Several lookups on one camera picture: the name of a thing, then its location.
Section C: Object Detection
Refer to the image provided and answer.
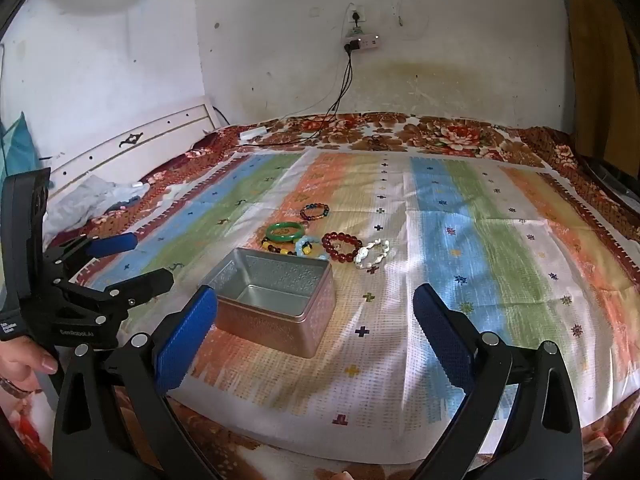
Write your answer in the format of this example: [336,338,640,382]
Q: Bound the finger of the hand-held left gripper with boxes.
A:
[55,268,175,321]
[44,232,139,281]

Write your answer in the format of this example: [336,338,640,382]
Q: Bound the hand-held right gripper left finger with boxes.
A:
[51,285,219,480]

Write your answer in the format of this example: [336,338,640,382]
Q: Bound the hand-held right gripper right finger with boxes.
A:
[412,283,585,480]

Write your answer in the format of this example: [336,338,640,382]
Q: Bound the silver embossed tin box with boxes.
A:
[202,247,337,359]

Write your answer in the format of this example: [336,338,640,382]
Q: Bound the white pearl shell bracelet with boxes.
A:
[353,239,392,270]

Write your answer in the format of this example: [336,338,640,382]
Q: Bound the dark red bead bracelet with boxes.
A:
[321,231,363,264]

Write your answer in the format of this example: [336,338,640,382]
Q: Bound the black and yellow bead bracelet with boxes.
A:
[260,237,301,257]

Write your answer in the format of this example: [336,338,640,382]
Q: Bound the green jade bangle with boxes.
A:
[265,221,306,244]

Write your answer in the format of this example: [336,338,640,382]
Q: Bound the light blue bead bracelet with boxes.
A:
[294,235,331,261]

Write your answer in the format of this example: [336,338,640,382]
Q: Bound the person's left hand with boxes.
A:
[0,335,59,397]

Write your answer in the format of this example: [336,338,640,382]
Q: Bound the grey crumpled clothing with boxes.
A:
[47,175,151,233]

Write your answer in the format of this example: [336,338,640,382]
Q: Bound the striped patterned mat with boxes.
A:
[75,147,640,466]

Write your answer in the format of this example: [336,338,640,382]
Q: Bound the teal pillow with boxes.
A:
[0,112,38,181]

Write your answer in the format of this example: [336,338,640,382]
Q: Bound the white cabinet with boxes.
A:
[37,95,231,196]

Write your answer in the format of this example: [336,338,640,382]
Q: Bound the mustard yellow hanging cloth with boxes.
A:
[567,0,636,171]

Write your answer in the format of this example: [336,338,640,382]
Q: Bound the multicolour glass bead bracelet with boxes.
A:
[299,202,331,222]

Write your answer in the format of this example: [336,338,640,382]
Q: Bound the black cable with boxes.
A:
[280,47,355,143]
[239,45,354,150]

